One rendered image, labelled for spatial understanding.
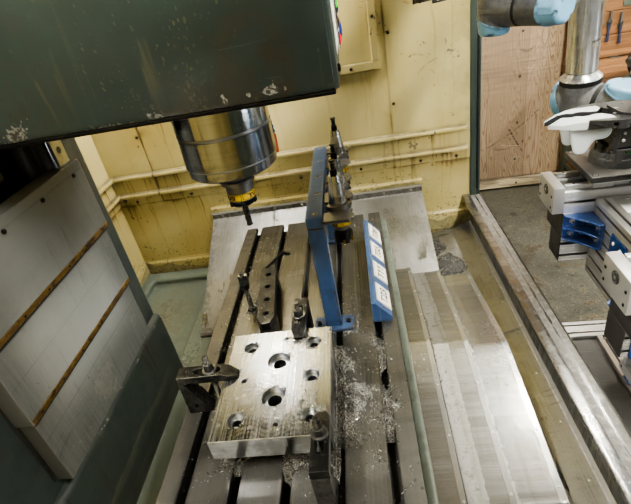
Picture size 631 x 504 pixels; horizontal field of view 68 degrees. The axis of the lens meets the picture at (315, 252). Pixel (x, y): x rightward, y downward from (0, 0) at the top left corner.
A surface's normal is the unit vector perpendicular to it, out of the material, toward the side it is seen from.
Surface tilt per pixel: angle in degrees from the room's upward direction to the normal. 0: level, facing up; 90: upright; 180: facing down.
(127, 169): 90
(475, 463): 8
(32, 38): 90
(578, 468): 17
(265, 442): 90
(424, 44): 91
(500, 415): 8
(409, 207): 24
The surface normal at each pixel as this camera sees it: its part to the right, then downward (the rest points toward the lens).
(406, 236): -0.17, -0.55
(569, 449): -0.45, -0.77
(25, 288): 0.98, -0.12
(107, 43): -0.04, 0.53
